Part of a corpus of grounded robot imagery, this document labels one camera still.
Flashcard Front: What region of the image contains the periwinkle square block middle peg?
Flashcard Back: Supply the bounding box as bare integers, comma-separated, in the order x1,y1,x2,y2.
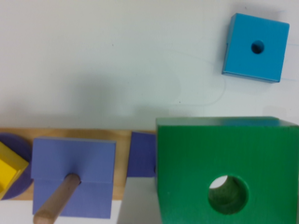
31,137,116,218

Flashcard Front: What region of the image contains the dark purple round disc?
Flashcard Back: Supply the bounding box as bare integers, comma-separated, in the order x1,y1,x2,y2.
0,133,33,200

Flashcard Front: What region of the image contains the wooden peg middle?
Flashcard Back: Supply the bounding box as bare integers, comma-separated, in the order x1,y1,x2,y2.
33,174,80,224

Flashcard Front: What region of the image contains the dark purple square block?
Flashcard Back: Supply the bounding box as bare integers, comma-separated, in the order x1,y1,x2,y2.
127,132,156,177

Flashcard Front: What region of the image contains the wooden peg base board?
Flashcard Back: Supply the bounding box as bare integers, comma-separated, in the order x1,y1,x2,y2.
0,128,157,202

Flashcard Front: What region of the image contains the green square block with hole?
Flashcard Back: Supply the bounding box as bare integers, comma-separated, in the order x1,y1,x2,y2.
157,117,299,224

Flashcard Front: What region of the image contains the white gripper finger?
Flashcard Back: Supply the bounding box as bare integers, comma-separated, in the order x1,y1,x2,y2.
117,177,163,224

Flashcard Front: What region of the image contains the yellow small square block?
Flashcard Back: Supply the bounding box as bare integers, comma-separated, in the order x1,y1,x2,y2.
0,142,29,200

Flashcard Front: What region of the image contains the blue square block with hole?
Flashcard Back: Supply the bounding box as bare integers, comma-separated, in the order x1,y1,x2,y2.
222,13,290,82

